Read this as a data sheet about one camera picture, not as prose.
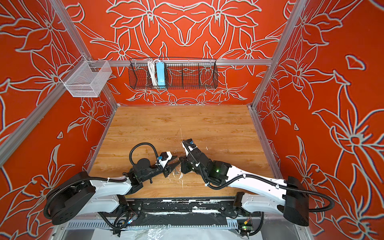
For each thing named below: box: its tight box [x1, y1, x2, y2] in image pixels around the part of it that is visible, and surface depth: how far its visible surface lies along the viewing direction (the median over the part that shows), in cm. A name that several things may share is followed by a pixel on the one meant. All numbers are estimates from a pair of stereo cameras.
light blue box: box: [156, 62, 166, 87], surface depth 92 cm
